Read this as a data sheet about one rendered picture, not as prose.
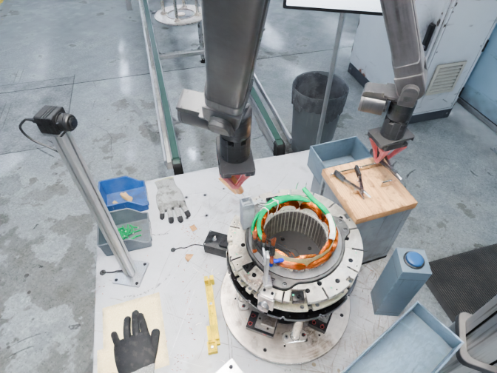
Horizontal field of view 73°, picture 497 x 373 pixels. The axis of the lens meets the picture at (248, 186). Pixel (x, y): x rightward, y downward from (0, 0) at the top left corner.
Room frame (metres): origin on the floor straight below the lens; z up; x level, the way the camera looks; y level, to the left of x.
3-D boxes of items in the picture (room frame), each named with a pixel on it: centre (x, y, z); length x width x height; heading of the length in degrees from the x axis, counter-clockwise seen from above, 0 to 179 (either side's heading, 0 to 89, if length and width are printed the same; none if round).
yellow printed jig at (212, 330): (0.40, 0.11, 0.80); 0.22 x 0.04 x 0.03; 9
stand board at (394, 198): (0.66, -0.34, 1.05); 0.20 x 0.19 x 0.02; 18
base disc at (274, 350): (0.46, -0.11, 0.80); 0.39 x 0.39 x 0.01
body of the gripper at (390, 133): (0.70, -0.37, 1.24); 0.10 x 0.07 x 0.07; 109
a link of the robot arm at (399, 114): (0.70, -0.36, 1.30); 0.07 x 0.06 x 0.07; 69
